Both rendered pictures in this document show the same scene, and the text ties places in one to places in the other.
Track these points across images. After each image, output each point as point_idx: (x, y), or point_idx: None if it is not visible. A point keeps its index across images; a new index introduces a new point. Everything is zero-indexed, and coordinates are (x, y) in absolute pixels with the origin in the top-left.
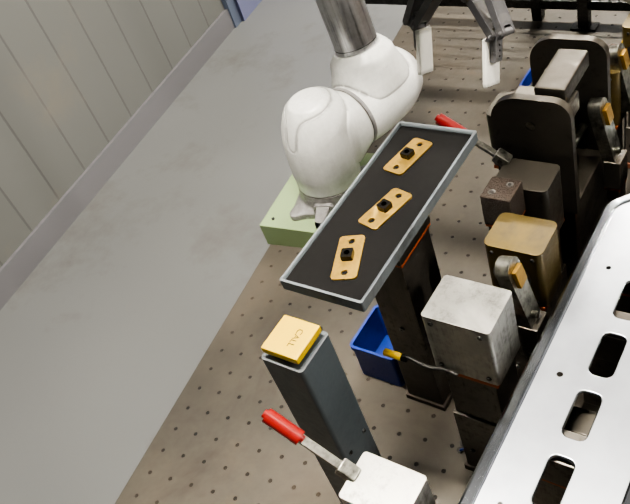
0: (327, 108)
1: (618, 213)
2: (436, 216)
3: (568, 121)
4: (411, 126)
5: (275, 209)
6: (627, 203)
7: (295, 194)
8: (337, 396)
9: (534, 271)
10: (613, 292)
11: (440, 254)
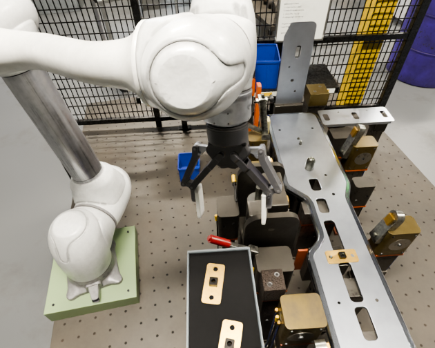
0: (87, 226)
1: (317, 260)
2: (163, 260)
3: (297, 224)
4: (197, 253)
5: (52, 295)
6: (317, 251)
7: (63, 277)
8: None
9: (319, 332)
10: (353, 321)
11: (179, 286)
